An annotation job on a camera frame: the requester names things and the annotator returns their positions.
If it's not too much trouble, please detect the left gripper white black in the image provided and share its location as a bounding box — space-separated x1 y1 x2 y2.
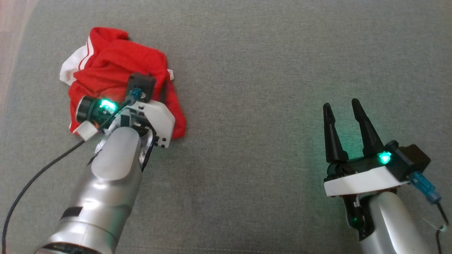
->
75 79 176 149

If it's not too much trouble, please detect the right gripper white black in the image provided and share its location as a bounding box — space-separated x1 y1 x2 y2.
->
322 98 412 198

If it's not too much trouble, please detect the red white basketball jersey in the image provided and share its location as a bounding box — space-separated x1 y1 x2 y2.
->
59 27 187 140

